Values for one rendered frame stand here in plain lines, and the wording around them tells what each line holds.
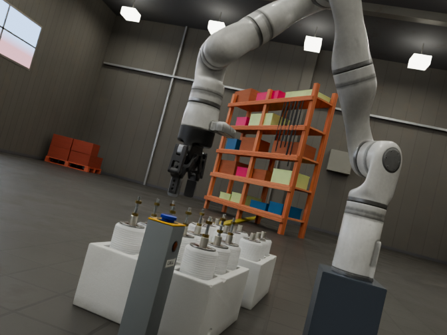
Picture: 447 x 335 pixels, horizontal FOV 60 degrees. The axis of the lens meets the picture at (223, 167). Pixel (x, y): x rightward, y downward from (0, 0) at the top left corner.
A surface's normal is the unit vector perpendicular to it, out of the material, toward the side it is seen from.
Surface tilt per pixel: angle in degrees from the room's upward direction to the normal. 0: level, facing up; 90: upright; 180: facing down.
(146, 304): 90
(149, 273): 90
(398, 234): 90
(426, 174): 90
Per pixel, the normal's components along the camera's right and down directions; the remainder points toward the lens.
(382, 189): 0.32, 0.03
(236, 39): 0.51, -0.09
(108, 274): -0.31, -0.14
